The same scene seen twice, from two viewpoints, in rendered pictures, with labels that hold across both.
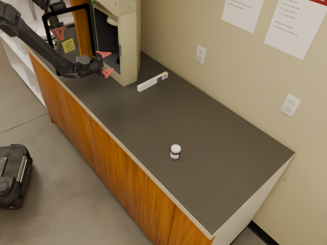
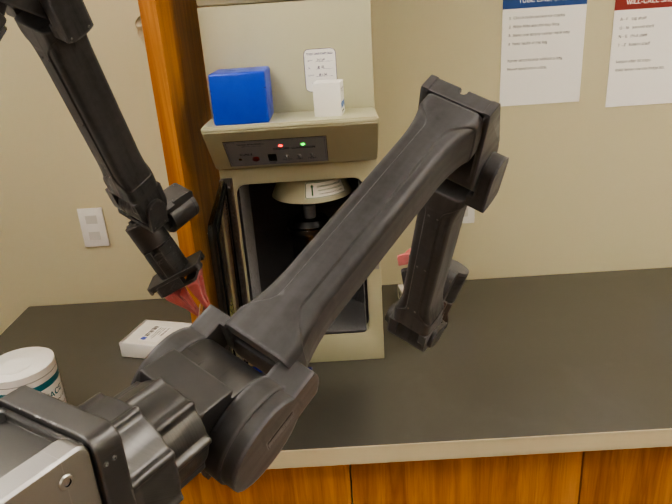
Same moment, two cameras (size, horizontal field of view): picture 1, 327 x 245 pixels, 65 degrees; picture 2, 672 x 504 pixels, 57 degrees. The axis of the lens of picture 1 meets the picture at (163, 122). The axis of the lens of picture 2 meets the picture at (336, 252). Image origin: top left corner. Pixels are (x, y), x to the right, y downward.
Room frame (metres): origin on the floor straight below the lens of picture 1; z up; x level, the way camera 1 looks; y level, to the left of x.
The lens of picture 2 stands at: (0.57, 1.21, 1.70)
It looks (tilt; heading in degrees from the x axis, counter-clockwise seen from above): 22 degrees down; 316
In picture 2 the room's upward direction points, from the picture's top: 4 degrees counter-clockwise
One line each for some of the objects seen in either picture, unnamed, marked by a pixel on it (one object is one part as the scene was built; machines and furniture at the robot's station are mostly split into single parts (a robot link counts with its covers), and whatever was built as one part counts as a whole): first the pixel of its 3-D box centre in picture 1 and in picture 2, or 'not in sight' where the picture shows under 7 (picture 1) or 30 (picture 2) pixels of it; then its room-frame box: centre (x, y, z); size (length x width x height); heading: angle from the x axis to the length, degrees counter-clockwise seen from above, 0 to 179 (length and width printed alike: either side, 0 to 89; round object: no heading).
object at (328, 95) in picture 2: not in sight; (328, 97); (1.41, 0.39, 1.54); 0.05 x 0.05 x 0.06; 38
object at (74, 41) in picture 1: (72, 41); (231, 300); (1.48, 0.62, 1.19); 0.30 x 0.01 x 0.40; 140
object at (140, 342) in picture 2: not in sight; (162, 339); (1.85, 0.59, 0.96); 0.16 x 0.12 x 0.04; 30
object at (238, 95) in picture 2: not in sight; (242, 95); (1.52, 0.50, 1.56); 0.10 x 0.10 x 0.09; 45
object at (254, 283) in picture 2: (123, 37); (307, 241); (1.59, 0.31, 1.19); 0.26 x 0.24 x 0.35; 45
